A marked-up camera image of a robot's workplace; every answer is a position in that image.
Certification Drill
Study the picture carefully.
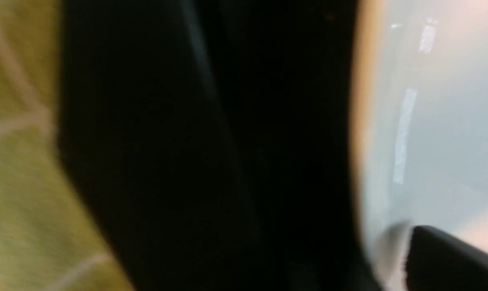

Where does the large white square plate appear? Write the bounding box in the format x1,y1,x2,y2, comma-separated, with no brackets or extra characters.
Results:
349,0,488,291

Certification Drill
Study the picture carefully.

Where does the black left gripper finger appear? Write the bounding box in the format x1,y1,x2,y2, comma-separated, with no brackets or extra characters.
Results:
405,226,488,291

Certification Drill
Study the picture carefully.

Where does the green checkered tablecloth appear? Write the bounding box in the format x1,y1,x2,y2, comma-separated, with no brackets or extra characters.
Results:
0,0,133,291

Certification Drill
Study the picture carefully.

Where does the black serving tray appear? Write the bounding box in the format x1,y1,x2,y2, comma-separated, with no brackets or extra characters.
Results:
57,0,381,291

